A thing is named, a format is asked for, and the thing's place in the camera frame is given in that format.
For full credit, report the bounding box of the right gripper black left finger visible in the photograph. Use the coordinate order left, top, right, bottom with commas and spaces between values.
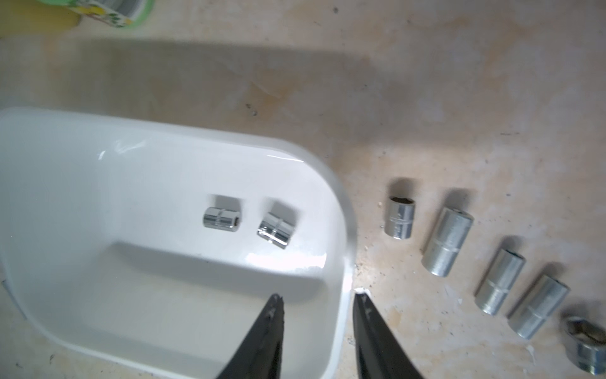
218, 294, 284, 379

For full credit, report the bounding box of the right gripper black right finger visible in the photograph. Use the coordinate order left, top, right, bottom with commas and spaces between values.
353, 293, 422, 379

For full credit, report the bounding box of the short chrome socket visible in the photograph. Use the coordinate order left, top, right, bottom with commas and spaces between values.
384, 197, 416, 240

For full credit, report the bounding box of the long chrome socket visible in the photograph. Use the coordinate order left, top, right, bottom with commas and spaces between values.
421, 207, 474, 277

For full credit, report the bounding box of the wide short socket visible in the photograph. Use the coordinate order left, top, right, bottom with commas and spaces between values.
561, 316, 605, 375

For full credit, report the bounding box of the small chrome socket in tray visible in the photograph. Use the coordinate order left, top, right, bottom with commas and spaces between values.
203, 207, 241, 232

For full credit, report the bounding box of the white plastic storage tray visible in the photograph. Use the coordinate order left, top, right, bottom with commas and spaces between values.
1, 108, 357, 378

